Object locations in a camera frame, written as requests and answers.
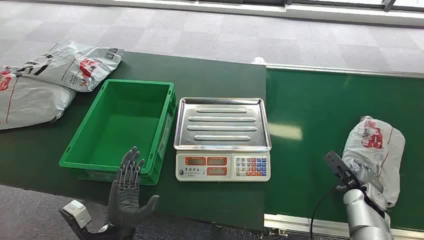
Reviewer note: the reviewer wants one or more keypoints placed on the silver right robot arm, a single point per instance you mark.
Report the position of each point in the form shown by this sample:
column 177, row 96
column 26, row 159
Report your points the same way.
column 364, row 218

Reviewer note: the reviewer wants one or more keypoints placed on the white window sill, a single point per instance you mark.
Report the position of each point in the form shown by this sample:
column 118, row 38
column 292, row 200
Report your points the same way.
column 265, row 8

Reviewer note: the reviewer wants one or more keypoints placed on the large white parcel bag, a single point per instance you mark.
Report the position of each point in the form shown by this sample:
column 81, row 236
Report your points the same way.
column 30, row 102

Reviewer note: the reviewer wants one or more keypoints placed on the white parcel bag black print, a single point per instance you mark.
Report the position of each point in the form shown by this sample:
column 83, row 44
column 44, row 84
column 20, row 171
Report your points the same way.
column 73, row 66

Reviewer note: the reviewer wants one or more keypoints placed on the black left camera bracket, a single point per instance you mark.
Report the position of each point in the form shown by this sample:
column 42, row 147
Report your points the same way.
column 78, row 232

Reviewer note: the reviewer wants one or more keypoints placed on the green plastic crate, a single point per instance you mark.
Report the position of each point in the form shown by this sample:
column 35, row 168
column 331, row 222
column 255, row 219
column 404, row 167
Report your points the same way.
column 122, row 126

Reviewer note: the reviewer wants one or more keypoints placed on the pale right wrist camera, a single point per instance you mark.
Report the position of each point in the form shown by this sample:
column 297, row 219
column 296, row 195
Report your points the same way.
column 376, row 197

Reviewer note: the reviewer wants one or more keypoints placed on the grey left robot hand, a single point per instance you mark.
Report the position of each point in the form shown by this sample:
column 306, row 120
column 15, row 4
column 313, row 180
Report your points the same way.
column 124, row 205

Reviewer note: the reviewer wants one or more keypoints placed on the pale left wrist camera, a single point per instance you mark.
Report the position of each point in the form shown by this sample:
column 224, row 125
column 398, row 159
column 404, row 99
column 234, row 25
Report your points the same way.
column 76, row 213

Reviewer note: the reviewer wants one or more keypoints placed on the small grey red-print parcel bag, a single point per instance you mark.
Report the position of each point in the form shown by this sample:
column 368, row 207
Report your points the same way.
column 377, row 149

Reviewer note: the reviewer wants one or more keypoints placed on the green conveyor belt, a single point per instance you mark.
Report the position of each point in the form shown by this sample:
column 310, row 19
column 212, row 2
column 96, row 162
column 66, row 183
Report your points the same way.
column 331, row 109

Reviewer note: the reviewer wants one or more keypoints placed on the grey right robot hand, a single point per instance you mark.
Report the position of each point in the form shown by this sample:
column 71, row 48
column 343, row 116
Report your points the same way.
column 369, row 177

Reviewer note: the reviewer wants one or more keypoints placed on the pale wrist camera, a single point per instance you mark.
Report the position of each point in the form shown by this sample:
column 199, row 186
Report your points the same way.
column 76, row 213
column 376, row 197

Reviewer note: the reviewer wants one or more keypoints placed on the black right camera bracket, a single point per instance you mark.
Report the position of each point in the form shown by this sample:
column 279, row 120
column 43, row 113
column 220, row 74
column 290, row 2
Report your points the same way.
column 341, row 170

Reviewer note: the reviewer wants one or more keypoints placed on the silver conveyor side rail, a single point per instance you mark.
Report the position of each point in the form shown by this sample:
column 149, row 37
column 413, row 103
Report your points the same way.
column 338, row 70
column 298, row 224

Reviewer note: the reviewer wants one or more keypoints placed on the black camera bracket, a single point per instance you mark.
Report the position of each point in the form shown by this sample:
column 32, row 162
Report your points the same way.
column 78, row 232
column 341, row 170

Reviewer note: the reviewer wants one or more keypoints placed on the white electronic scale steel pan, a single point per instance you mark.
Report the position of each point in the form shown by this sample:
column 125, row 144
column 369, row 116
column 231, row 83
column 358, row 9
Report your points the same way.
column 222, row 132

